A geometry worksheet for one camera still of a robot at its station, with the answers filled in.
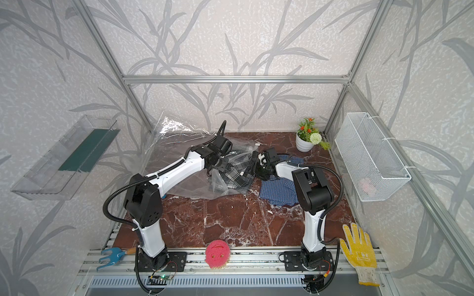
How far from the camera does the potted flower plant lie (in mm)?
1006

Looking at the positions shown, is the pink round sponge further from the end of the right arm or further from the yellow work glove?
the yellow work glove

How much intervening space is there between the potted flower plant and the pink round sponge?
67 centimetres

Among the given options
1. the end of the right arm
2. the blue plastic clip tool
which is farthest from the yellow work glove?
the blue plastic clip tool

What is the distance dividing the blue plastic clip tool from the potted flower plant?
39.3 inches

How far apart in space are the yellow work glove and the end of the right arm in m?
0.40

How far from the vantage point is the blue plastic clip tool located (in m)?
0.75

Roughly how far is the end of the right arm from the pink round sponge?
0.35 metres

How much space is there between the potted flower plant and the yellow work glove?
1.39 feet

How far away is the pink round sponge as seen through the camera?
2.37 feet

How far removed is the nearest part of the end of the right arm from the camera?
2.56ft

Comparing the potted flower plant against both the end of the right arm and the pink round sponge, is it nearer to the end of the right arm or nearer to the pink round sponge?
the end of the right arm

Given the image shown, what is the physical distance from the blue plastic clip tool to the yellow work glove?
918 millimetres

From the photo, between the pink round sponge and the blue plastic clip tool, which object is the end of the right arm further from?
the blue plastic clip tool

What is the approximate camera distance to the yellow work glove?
71 cm
